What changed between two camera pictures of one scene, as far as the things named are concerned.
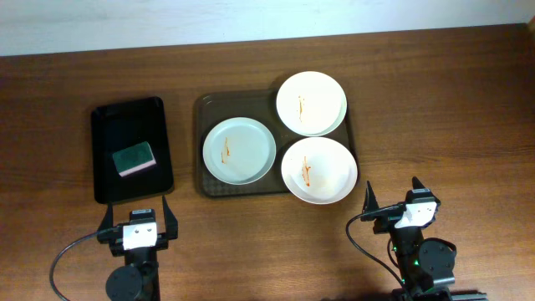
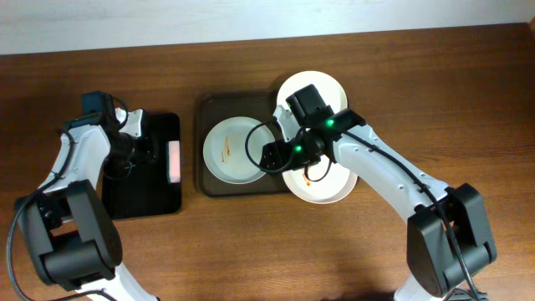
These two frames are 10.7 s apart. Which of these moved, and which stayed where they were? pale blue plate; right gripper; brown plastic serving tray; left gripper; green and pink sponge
Moved: green and pink sponge; left gripper; right gripper
Stayed: pale blue plate; brown plastic serving tray
